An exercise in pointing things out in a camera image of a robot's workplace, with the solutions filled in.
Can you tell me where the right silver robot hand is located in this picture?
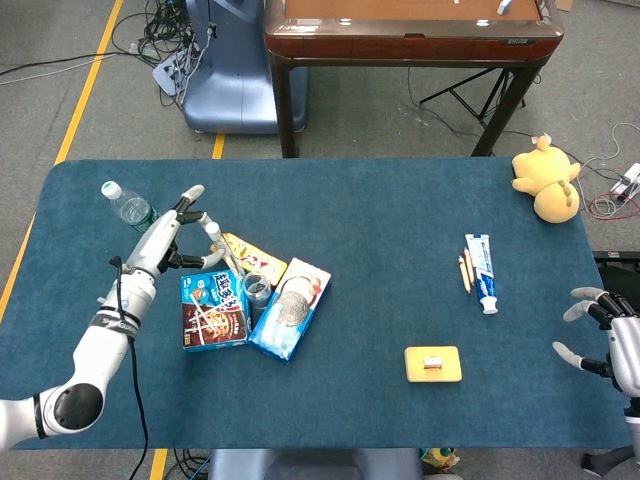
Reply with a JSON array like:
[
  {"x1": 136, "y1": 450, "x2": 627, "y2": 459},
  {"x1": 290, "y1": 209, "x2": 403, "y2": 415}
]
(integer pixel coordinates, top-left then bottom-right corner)
[{"x1": 552, "y1": 285, "x2": 640, "y2": 399}]

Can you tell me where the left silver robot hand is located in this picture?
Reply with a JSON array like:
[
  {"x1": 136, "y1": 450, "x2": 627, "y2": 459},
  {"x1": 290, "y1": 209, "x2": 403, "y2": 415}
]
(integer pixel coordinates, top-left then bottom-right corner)
[{"x1": 119, "y1": 184, "x2": 227, "y2": 279}]

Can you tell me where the clear plastic tube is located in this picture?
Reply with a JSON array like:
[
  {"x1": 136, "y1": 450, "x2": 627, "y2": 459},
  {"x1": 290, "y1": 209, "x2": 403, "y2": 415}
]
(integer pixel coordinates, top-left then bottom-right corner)
[{"x1": 204, "y1": 221, "x2": 247, "y2": 281}]

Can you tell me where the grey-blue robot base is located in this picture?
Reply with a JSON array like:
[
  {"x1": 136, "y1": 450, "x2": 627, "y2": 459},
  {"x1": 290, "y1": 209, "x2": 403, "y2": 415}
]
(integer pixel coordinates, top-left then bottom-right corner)
[{"x1": 207, "y1": 448, "x2": 424, "y2": 480}]

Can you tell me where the white blue toothpaste tube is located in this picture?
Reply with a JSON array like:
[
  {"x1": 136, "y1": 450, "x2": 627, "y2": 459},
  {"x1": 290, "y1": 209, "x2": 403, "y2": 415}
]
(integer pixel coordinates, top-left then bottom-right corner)
[{"x1": 464, "y1": 233, "x2": 501, "y2": 315}]

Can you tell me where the clear water bottle green label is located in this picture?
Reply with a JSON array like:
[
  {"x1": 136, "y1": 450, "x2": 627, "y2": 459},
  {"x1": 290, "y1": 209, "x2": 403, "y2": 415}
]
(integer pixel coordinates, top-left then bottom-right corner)
[{"x1": 100, "y1": 180, "x2": 164, "y2": 236}]

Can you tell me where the black box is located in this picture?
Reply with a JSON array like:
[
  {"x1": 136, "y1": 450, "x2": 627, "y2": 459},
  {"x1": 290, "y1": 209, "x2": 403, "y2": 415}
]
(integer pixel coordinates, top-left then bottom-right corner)
[{"x1": 592, "y1": 249, "x2": 640, "y2": 311}]

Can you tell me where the blue chocolate chip cookie box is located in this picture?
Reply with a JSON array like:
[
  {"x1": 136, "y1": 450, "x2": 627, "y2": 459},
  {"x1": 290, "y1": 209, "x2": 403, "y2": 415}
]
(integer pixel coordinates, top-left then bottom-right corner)
[{"x1": 180, "y1": 268, "x2": 252, "y2": 352}]

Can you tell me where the yellow snack packet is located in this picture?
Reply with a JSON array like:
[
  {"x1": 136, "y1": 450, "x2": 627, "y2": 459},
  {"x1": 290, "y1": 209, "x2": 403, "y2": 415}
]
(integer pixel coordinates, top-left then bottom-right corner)
[{"x1": 208, "y1": 231, "x2": 289, "y2": 289}]

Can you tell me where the blue Oreo cookie box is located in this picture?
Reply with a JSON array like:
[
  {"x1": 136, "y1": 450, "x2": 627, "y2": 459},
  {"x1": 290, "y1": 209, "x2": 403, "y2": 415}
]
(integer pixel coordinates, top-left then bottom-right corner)
[{"x1": 247, "y1": 257, "x2": 332, "y2": 365}]

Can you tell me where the white power strip with plugs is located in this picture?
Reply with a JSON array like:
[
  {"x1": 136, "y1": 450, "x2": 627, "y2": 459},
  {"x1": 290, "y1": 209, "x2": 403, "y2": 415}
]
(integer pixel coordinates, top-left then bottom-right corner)
[{"x1": 151, "y1": 52, "x2": 189, "y2": 96}]

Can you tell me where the white power strip red plug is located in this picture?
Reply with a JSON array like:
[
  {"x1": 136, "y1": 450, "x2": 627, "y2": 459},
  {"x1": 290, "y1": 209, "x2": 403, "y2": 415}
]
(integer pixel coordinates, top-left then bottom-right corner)
[{"x1": 610, "y1": 162, "x2": 640, "y2": 202}]

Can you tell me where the yellow plush toy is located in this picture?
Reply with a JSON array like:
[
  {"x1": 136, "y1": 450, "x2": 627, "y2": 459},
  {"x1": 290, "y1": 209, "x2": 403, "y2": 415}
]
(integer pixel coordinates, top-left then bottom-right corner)
[{"x1": 511, "y1": 132, "x2": 582, "y2": 223}]

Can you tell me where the yellow sponge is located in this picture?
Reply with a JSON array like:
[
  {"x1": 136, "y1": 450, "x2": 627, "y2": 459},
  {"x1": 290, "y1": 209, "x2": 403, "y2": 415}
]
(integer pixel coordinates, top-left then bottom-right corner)
[{"x1": 404, "y1": 345, "x2": 463, "y2": 384}]

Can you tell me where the blue felt table cover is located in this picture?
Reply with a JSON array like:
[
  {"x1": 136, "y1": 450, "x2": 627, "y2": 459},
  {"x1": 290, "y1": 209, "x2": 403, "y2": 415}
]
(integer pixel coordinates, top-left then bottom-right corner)
[{"x1": 0, "y1": 158, "x2": 634, "y2": 451}]

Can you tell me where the small yellow toy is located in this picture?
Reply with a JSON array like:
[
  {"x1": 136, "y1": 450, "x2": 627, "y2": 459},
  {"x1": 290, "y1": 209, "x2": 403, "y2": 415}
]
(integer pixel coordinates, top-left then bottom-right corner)
[{"x1": 419, "y1": 446, "x2": 461, "y2": 474}]

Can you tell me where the black tripod stand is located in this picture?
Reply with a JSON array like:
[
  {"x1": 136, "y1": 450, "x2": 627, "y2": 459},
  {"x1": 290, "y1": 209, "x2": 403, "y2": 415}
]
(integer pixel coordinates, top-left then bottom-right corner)
[{"x1": 418, "y1": 67, "x2": 527, "y2": 122}]

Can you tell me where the brown mahjong table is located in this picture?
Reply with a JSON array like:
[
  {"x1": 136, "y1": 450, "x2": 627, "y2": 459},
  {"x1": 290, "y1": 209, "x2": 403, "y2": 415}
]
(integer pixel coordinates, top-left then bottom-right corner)
[{"x1": 263, "y1": 0, "x2": 565, "y2": 159}]

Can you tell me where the red coiled cable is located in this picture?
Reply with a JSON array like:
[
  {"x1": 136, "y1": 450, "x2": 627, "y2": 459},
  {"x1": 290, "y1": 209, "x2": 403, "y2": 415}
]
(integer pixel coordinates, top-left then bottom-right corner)
[{"x1": 588, "y1": 192, "x2": 640, "y2": 220}]

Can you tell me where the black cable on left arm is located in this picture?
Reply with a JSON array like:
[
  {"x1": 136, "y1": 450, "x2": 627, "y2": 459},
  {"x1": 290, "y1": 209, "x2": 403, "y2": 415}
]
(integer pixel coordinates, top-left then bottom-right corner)
[{"x1": 108, "y1": 255, "x2": 151, "y2": 480}]

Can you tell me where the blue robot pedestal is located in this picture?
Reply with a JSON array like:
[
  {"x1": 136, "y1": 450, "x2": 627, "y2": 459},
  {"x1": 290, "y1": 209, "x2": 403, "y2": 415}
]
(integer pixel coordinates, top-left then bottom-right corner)
[{"x1": 182, "y1": 0, "x2": 309, "y2": 135}]

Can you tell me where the long black floor cable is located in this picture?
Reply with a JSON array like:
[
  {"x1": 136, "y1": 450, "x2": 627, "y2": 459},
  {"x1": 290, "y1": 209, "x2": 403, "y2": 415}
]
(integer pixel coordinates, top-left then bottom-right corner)
[{"x1": 0, "y1": 49, "x2": 151, "y2": 79}]

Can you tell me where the thin white floor cable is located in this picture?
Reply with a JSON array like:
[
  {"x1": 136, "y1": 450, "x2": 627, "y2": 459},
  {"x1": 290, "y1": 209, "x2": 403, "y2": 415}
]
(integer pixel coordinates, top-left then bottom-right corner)
[{"x1": 574, "y1": 122, "x2": 640, "y2": 181}]

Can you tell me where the tangle of black cables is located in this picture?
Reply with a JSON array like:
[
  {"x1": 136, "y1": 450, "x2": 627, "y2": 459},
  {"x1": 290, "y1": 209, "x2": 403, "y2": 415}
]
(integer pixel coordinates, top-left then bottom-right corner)
[{"x1": 109, "y1": 0, "x2": 211, "y2": 109}]

